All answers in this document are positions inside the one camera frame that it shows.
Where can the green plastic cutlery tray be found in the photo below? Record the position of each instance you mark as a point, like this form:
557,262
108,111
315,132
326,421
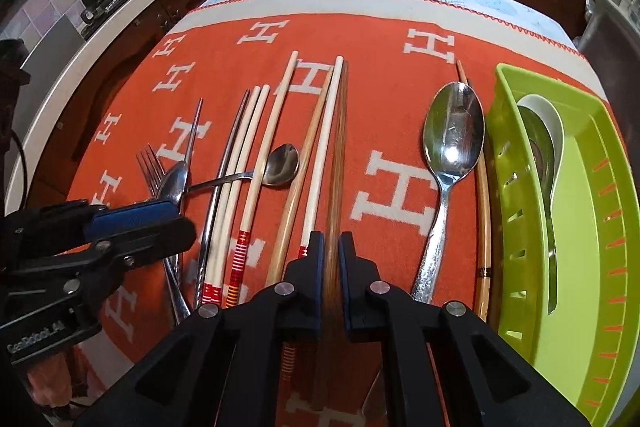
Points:
580,207

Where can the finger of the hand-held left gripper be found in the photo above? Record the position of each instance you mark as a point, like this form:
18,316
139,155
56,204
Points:
130,216
160,239

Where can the dark brown wooden chopstick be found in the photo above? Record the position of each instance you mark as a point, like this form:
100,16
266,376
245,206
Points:
334,187

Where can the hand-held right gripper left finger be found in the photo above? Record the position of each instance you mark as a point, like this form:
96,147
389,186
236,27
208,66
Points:
312,287

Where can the metal soup spoon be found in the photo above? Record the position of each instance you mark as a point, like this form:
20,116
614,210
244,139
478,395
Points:
540,152

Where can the bamboo chopstick with patterned end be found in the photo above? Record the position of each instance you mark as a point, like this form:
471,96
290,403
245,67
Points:
486,227

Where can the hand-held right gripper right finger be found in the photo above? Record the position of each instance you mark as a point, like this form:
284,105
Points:
350,287

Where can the metal chopstick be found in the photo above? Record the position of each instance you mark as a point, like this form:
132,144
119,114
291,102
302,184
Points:
227,157
195,132

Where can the large metal spoon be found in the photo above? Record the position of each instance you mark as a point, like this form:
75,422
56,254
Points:
455,132

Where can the light brown wooden chopstick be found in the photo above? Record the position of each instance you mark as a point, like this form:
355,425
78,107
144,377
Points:
291,204

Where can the white ceramic soup spoon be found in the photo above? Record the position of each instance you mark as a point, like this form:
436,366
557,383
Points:
547,117

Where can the orange printed blanket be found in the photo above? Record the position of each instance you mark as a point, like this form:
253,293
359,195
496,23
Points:
380,107

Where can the person's left hand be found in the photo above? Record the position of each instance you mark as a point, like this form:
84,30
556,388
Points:
49,379

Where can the long ivory red-banded chopstick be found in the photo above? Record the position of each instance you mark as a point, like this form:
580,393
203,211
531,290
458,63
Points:
322,147
243,242

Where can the small metal spoon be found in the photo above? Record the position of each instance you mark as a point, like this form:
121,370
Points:
175,179
281,164

